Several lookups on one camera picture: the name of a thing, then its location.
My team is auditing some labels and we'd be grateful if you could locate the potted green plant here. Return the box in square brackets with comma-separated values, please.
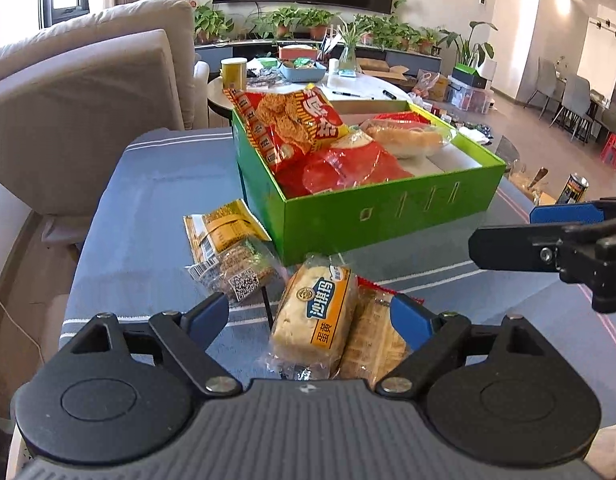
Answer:
[193, 2, 233, 44]
[260, 7, 301, 39]
[300, 7, 339, 41]

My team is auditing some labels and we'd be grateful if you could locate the dark drink can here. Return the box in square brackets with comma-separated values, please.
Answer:
[558, 172, 590, 206]

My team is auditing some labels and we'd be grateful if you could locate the white cable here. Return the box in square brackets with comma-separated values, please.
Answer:
[0, 292, 44, 357]

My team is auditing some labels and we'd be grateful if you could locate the red snack bag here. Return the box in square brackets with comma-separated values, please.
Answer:
[280, 131, 415, 199]

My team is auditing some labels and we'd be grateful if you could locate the yellow can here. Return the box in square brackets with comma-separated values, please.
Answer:
[221, 57, 249, 91]

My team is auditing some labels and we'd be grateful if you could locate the clear storage bin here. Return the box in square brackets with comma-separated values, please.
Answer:
[448, 82, 494, 114]

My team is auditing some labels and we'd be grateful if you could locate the large leafy plant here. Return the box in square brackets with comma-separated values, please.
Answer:
[438, 20, 499, 69]

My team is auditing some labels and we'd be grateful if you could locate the orange tissue box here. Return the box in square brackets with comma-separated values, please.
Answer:
[279, 46, 319, 61]

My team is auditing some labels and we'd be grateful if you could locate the clear wafer packet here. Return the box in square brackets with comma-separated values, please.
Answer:
[338, 280, 423, 386]

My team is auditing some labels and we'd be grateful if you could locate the yellow label bread packet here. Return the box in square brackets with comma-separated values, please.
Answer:
[267, 255, 359, 379]

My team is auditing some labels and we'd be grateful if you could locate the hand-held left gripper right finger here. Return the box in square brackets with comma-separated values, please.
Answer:
[375, 293, 551, 397]

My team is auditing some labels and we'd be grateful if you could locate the yellow clear biscuit packet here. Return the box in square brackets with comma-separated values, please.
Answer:
[183, 199, 289, 304]

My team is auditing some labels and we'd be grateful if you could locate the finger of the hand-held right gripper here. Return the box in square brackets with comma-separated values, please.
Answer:
[468, 220, 616, 313]
[529, 198, 616, 226]

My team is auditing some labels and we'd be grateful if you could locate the open brown cardboard box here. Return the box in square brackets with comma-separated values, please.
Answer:
[357, 57, 409, 86]

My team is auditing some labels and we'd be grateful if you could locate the grey television cabinet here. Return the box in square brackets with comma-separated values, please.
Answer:
[195, 39, 441, 77]

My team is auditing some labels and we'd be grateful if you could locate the orange red cracker bag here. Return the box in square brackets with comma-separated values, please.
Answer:
[223, 86, 351, 174]

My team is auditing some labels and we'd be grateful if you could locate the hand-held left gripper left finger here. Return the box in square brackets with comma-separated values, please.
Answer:
[70, 291, 243, 397]

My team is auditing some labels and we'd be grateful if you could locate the pile of dark wrappers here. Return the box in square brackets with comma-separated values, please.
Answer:
[247, 67, 283, 89]

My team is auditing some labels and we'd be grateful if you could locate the clear red bread packet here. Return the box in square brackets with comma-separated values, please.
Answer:
[360, 111, 459, 160]

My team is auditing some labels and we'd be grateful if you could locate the green cardboard box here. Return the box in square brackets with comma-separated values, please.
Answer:
[231, 100, 507, 267]

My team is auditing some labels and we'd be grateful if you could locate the green and black box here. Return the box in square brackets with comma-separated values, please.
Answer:
[450, 62, 489, 91]

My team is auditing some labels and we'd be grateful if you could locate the grey dining chair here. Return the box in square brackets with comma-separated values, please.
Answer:
[530, 57, 560, 107]
[553, 74, 595, 139]

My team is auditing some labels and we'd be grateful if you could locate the glass vase with green plant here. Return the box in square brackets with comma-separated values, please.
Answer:
[333, 20, 369, 74]

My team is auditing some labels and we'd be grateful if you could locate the beige armchair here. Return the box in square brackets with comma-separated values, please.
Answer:
[0, 0, 211, 221]

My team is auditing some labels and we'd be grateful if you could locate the blue plastic basket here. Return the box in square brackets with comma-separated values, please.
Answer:
[279, 60, 327, 83]

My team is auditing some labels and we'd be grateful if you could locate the row of potted green plants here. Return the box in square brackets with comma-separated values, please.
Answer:
[358, 12, 439, 54]

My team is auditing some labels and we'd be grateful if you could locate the round white table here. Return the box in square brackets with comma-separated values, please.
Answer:
[208, 72, 413, 112]

